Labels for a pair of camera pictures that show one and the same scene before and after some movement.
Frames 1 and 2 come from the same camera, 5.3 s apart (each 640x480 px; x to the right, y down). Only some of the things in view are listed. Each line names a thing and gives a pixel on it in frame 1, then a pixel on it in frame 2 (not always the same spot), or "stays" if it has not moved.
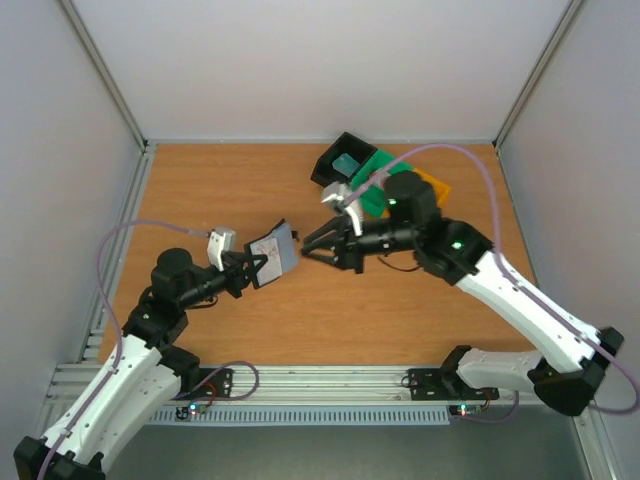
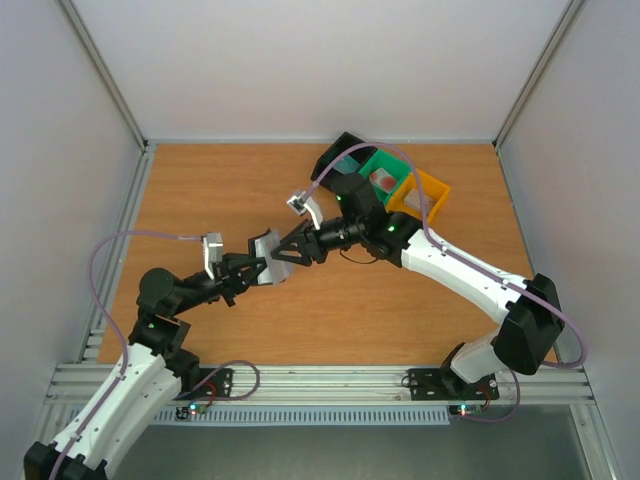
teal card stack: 345,164 stays
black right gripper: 350,247 to 310,241
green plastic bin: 372,201 stays
